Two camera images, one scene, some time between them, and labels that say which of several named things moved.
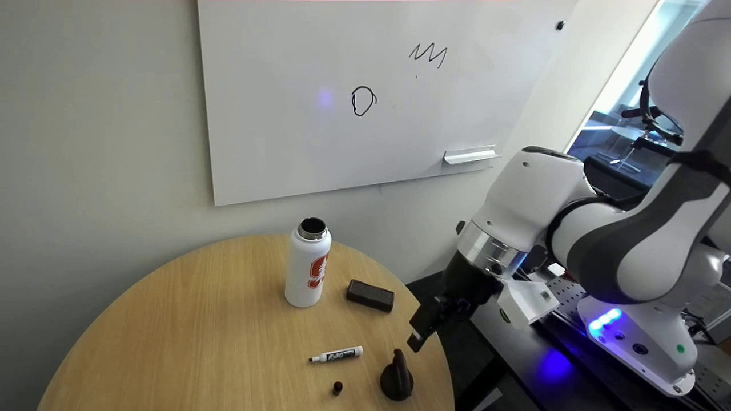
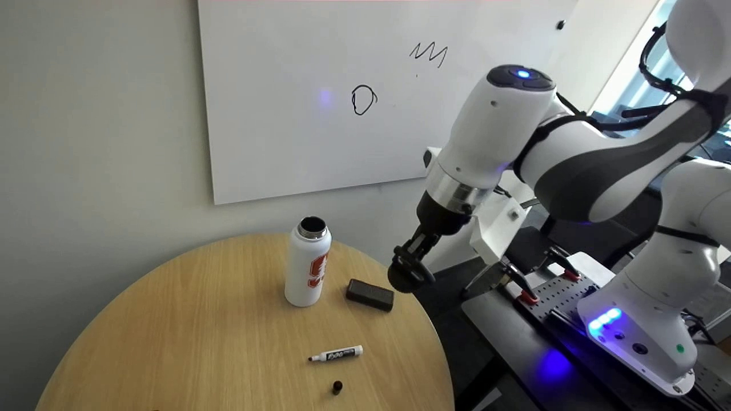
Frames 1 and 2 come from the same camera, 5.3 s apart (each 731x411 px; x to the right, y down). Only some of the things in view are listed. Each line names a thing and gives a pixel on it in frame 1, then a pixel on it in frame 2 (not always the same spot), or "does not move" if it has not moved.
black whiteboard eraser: (371, 296) does not move
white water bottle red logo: (310, 264) does not move
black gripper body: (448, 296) -> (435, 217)
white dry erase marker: (338, 355) does not move
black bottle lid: (396, 380) -> (407, 274)
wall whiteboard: (313, 95) does not move
